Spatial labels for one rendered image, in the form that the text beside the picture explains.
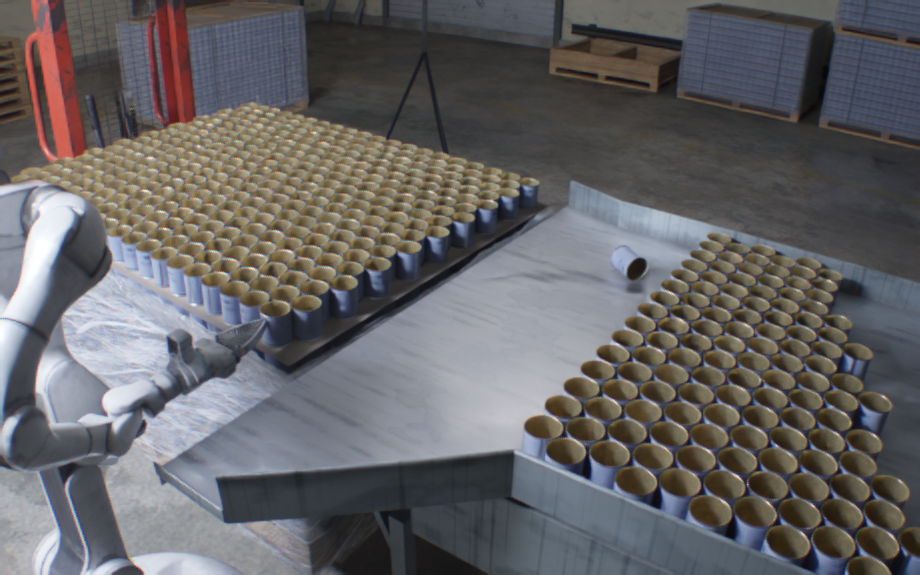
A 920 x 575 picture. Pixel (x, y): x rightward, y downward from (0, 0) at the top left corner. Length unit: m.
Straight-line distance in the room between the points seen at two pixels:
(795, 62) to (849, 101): 0.70
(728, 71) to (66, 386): 7.97
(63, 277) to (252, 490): 0.44
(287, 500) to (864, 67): 7.79
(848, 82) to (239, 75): 6.11
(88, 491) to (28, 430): 0.52
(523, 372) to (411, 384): 0.24
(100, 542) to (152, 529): 1.16
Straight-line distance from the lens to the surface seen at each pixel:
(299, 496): 1.25
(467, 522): 1.47
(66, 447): 1.26
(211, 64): 7.00
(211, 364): 1.51
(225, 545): 2.76
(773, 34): 8.54
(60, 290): 1.16
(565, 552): 1.36
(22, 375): 1.14
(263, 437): 1.44
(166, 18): 3.23
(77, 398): 1.48
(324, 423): 1.45
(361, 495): 1.26
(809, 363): 1.67
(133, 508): 2.99
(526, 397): 1.52
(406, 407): 1.48
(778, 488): 1.33
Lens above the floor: 1.98
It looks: 28 degrees down
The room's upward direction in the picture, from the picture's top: 2 degrees clockwise
